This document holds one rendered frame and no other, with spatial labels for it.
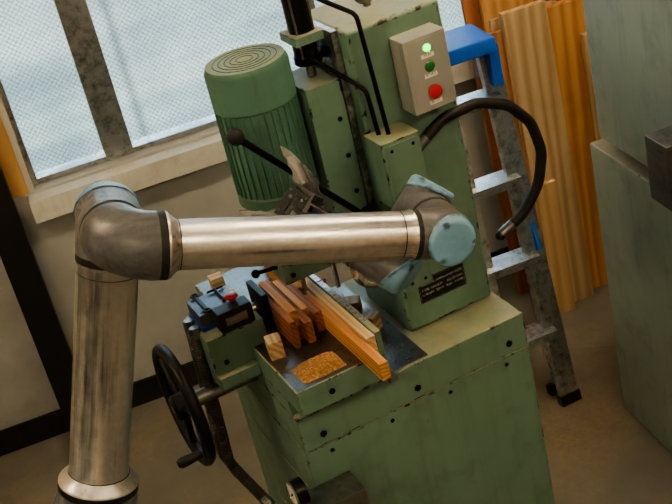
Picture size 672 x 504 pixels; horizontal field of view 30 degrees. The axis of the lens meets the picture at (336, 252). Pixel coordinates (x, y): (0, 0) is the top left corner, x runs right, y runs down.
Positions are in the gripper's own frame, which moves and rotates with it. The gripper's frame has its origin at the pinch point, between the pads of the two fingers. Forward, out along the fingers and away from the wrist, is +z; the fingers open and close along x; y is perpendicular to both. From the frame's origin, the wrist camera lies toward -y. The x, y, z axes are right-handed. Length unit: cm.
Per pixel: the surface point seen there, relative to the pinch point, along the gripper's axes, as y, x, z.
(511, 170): -117, -34, -17
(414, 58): -9.7, -36.5, -10.5
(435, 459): -52, 34, -52
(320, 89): -9.6, -21.4, 2.9
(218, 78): 3.1, -12.2, 17.5
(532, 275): -132, -12, -36
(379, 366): -12.2, 18.9, -37.9
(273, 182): -10.5, -0.3, 1.2
